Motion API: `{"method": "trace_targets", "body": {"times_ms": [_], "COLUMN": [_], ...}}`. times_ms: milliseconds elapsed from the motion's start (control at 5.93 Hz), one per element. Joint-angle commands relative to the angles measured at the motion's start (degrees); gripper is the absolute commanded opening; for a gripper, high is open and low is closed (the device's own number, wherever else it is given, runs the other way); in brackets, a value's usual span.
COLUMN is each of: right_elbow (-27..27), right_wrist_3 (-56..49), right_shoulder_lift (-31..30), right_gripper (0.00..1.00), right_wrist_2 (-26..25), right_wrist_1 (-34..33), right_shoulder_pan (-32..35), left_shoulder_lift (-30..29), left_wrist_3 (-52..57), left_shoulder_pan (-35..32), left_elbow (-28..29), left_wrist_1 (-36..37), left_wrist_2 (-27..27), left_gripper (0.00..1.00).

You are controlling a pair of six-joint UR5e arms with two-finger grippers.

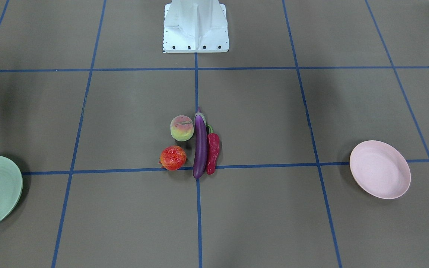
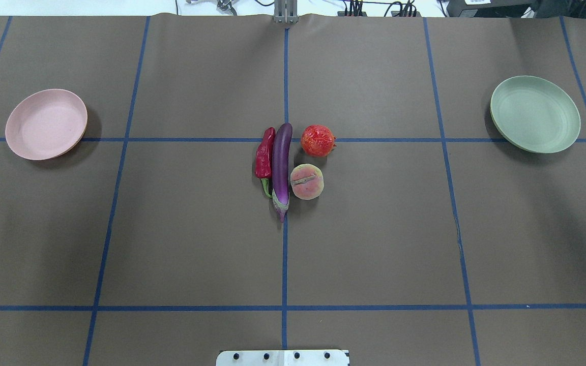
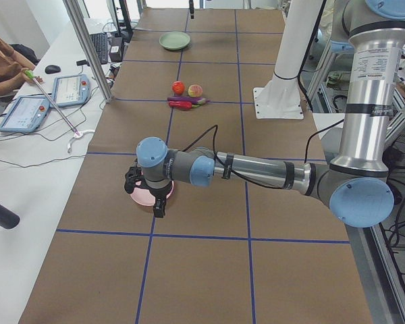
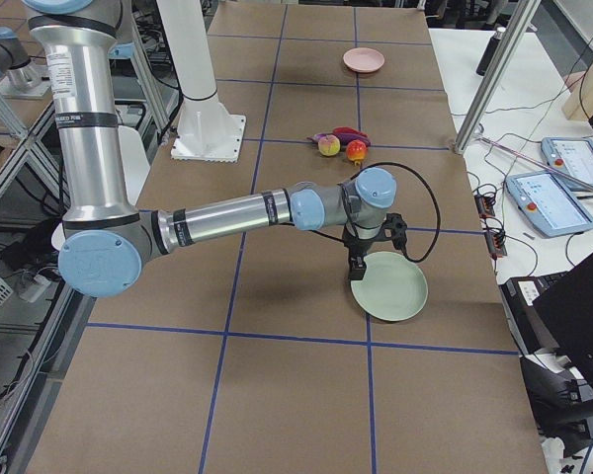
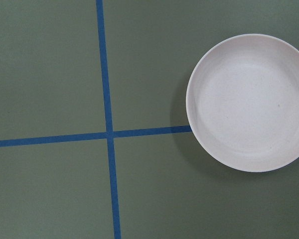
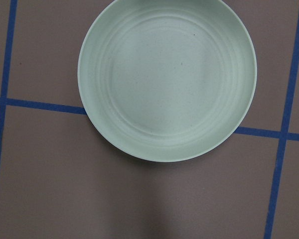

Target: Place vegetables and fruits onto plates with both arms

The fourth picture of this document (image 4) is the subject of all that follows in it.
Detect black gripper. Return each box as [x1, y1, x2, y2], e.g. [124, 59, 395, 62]
[342, 213, 407, 281]

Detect red pomegranate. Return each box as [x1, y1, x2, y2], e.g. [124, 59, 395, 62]
[345, 139, 369, 166]

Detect yellow pink peach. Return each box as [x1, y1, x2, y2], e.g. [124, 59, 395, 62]
[317, 134, 341, 157]

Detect purple eggplant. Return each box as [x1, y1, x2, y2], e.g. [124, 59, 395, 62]
[332, 126, 371, 147]

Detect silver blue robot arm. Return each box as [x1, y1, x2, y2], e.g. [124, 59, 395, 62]
[25, 1, 406, 297]

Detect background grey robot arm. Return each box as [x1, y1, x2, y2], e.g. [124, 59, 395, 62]
[0, 27, 50, 100]

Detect green plate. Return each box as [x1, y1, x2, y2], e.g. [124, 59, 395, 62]
[351, 251, 428, 322]

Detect near teach pendant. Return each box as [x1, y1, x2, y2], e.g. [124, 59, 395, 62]
[505, 172, 593, 238]

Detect teach pendant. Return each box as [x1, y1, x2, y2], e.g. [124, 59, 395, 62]
[541, 137, 593, 186]
[505, 172, 593, 238]

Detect pink plate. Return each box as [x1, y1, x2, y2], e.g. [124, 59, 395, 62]
[342, 47, 385, 74]

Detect black laptop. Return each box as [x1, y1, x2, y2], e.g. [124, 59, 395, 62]
[500, 252, 593, 388]

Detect black bottle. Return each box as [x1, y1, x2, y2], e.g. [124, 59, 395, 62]
[475, 27, 506, 76]

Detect far teach pendant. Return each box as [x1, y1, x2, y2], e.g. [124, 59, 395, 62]
[541, 137, 593, 186]

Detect white chair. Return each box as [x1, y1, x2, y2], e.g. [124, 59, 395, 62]
[51, 126, 150, 255]

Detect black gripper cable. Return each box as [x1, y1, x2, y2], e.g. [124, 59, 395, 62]
[350, 162, 443, 263]

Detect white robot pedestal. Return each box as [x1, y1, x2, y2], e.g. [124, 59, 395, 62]
[157, 0, 246, 162]

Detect aluminium frame post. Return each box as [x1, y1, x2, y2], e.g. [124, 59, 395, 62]
[453, 0, 541, 155]

